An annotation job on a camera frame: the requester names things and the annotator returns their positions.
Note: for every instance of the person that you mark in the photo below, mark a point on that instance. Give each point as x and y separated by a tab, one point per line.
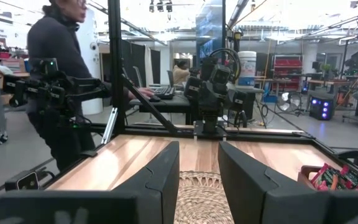
180	73
54	46

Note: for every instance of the black computer keyboard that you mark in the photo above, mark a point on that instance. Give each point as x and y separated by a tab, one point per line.
164	92

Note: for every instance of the silver aluminium bar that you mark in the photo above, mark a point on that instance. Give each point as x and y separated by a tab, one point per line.
109	126

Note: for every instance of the round floor fan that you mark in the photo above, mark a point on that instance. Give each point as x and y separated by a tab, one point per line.
288	101

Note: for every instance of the red storage shelf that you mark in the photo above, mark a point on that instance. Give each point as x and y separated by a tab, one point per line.
287	71

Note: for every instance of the wooden desk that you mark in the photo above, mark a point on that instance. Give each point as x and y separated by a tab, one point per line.
329	83

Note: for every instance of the black computer tower blue lights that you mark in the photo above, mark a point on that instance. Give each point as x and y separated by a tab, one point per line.
322	107

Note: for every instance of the black aluminium rig frame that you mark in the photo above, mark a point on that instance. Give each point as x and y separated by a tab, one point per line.
116	62

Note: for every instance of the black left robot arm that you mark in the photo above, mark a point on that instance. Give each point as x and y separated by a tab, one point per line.
211	119

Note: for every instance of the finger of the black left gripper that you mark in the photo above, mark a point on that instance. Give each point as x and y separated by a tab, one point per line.
238	101
193	87

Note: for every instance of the black table clamp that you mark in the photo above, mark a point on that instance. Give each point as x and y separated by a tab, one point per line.
23	181

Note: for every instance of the person's shoe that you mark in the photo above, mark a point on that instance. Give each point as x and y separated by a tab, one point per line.
0	138

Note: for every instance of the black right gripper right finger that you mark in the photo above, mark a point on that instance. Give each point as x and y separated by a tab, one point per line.
253	193

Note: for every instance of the blue white bottle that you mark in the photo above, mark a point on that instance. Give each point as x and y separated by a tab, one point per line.
246	68

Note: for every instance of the round woven straw placemat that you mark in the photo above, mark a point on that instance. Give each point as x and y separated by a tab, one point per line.
200	202

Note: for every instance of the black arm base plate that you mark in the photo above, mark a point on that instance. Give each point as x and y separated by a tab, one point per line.
210	132

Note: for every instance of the white dome security camera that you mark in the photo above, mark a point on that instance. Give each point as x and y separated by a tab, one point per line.
93	46

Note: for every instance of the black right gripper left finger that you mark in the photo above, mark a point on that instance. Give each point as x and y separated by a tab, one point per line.
154	199

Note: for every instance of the brown wooden tea caddy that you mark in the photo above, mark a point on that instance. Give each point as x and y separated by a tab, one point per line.
304	178

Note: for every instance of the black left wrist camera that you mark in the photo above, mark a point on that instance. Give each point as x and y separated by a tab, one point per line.
220	74

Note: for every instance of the black background robot arm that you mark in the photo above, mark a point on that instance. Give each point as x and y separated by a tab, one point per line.
57	90

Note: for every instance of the black computer mouse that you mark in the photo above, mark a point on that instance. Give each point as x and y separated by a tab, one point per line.
154	99

